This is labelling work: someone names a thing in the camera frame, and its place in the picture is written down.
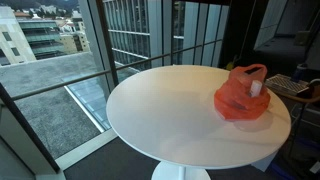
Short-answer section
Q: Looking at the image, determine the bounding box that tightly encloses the white paper sheet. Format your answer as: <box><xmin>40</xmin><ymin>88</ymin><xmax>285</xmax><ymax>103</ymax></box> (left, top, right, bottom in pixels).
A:
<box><xmin>251</xmin><ymin>150</ymin><xmax>280</xmax><ymax>173</ymax></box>

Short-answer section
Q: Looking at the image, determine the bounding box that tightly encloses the silver laptop keyboard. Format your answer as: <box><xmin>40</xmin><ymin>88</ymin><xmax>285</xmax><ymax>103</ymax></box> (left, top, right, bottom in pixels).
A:
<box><xmin>264</xmin><ymin>73</ymin><xmax>310</xmax><ymax>96</ymax></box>

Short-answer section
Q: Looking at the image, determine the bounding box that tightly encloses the orange plastic bag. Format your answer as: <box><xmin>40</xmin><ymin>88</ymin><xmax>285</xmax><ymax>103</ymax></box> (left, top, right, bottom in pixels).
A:
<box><xmin>213</xmin><ymin>63</ymin><xmax>272</xmax><ymax>122</ymax></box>

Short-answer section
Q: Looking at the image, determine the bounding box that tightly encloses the small yellow object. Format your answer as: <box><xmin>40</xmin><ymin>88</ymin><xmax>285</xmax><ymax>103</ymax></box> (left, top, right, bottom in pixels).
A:
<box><xmin>225</xmin><ymin>59</ymin><xmax>238</xmax><ymax>72</ymax></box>

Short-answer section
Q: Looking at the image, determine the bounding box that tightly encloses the tan cable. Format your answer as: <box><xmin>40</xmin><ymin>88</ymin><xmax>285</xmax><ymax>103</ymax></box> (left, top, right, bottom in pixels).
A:
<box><xmin>279</xmin><ymin>78</ymin><xmax>320</xmax><ymax>104</ymax></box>

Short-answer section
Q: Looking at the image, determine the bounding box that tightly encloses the small white bottle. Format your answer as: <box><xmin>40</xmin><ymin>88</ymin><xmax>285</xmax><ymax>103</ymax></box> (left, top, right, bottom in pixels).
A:
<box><xmin>249</xmin><ymin>79</ymin><xmax>264</xmax><ymax>98</ymax></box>

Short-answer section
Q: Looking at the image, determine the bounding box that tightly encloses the grey metal window railing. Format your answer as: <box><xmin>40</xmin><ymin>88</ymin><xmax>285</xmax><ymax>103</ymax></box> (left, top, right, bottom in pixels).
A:
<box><xmin>11</xmin><ymin>38</ymin><xmax>224</xmax><ymax>101</ymax></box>

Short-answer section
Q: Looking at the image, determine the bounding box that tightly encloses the white table pedestal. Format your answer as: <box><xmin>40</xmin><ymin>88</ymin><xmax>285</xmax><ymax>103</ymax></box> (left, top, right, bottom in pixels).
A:
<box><xmin>150</xmin><ymin>161</ymin><xmax>212</xmax><ymax>180</ymax></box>

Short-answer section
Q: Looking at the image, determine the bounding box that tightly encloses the dark slanted window post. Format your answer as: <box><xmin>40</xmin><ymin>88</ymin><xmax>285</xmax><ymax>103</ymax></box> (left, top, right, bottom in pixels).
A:
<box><xmin>0</xmin><ymin>82</ymin><xmax>61</xmax><ymax>174</ymax></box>

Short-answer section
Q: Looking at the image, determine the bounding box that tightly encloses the dark window mullion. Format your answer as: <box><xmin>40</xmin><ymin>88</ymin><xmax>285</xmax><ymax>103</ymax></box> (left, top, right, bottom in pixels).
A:
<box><xmin>95</xmin><ymin>0</ymin><xmax>120</xmax><ymax>89</ymax></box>

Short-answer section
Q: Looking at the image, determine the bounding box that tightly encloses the blue can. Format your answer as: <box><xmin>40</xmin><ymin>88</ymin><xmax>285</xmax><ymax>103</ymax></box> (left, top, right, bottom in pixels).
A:
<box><xmin>290</xmin><ymin>63</ymin><xmax>308</xmax><ymax>84</ymax></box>

